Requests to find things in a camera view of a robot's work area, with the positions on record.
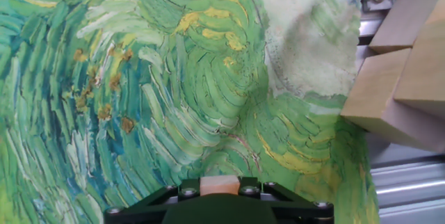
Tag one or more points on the large wooden block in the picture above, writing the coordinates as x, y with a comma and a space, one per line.
424, 67
375, 92

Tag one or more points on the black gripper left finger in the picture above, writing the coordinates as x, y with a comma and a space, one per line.
139, 213

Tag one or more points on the green blue painted cloth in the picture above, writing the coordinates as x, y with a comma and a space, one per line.
174, 78

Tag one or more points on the medium wooden cube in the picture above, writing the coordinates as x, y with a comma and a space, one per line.
219, 185

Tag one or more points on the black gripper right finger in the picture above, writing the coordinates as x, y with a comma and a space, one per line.
306, 213

